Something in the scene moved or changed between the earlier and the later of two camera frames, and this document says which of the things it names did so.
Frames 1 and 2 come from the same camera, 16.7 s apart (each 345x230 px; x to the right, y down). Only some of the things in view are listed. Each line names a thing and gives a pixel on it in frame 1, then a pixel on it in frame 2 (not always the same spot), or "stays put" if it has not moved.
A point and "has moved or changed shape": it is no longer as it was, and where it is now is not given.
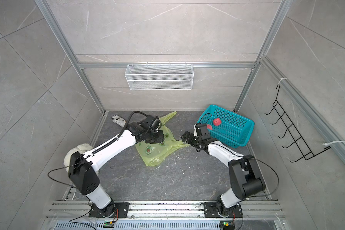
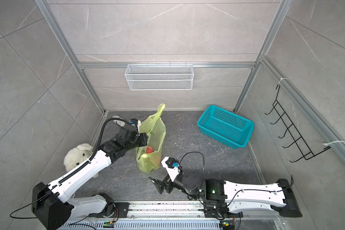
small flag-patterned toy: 119,120 stays put
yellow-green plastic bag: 153,154 has moved or changed shape
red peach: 217,121 to 149,149
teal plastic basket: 227,127 stays put
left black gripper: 161,138 to 143,137
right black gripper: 189,141 to 169,183
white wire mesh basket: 159,77 stays put
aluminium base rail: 163,215 stays put
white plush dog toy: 82,148 stays put
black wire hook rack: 306,153 stays put
